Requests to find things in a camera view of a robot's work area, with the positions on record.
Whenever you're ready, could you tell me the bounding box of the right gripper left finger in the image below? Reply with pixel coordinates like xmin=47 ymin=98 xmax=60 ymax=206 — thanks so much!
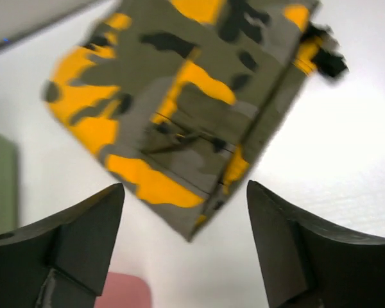
xmin=0 ymin=184 xmax=125 ymax=308

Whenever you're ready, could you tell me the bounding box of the pink box with handle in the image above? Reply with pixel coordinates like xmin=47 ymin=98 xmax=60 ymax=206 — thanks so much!
xmin=94 ymin=272 xmax=152 ymax=308

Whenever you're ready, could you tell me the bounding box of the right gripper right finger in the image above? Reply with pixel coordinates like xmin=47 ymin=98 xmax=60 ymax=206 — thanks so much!
xmin=246 ymin=180 xmax=385 ymax=307

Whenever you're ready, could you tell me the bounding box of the green hard-shell suitcase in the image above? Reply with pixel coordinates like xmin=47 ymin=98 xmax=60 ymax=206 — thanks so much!
xmin=0 ymin=134 xmax=19 ymax=234

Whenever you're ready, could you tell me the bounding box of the camouflage clothing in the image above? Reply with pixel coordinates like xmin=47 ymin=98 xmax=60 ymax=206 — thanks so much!
xmin=44 ymin=1 xmax=347 ymax=241

